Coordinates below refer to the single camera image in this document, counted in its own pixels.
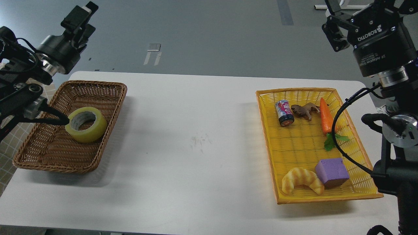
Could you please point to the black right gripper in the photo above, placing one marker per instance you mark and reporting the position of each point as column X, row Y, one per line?
column 377, row 33

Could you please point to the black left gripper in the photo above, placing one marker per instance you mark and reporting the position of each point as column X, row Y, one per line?
column 67, row 52

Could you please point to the yellow tape roll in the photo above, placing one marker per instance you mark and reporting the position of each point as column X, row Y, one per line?
column 79, row 117

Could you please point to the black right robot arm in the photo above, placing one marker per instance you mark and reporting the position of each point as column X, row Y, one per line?
column 393, row 174

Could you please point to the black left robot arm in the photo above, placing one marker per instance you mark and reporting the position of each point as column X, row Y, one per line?
column 28, row 68

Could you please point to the brown toy animal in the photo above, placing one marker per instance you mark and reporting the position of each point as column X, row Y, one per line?
column 305, row 111

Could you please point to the orange toy carrot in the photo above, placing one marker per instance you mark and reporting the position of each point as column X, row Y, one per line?
column 326, row 124

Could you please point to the brown wicker basket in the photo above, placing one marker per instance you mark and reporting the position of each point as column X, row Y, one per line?
column 51, row 148

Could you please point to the yellow plastic basket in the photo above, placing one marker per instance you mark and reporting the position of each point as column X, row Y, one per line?
column 302, row 145

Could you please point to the small soda can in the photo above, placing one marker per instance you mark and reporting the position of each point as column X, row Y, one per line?
column 285, row 115

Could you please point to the beige checkered cloth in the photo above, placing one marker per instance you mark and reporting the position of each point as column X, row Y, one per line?
column 12, row 142

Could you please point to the purple foam cube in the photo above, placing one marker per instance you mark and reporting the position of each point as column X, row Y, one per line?
column 331, row 172

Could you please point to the toy croissant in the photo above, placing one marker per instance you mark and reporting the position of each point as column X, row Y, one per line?
column 300, row 176

